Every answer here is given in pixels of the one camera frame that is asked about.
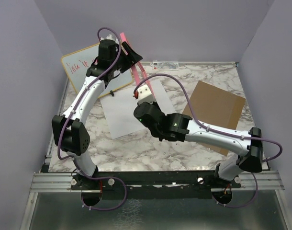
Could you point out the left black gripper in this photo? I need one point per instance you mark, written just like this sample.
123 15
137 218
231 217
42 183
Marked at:
132 56

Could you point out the pink wooden photo frame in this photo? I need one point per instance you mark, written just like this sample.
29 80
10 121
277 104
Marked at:
137 70

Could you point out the white photo paper sheet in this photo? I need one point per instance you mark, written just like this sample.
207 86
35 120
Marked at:
119 109

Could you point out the brown cardboard backing board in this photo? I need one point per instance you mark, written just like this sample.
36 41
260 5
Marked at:
216 106

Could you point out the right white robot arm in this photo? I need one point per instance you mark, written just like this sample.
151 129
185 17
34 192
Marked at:
245 145

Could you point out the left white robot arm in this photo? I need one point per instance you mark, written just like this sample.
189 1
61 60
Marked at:
70 135

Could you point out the small whiteboard with red writing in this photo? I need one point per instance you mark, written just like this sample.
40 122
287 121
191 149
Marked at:
76 64

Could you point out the white label strip at wall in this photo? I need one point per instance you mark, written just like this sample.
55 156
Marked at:
165 65

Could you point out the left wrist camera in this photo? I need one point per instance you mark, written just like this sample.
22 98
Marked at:
109 37

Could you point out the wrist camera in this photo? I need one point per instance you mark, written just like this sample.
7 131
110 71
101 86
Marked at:
144 94
109 37

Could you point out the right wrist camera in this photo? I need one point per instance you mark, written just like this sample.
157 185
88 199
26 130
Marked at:
144 94

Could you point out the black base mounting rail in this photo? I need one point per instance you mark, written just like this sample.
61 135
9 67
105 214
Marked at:
151 185

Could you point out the aluminium front rail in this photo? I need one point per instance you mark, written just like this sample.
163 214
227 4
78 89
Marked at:
61 182

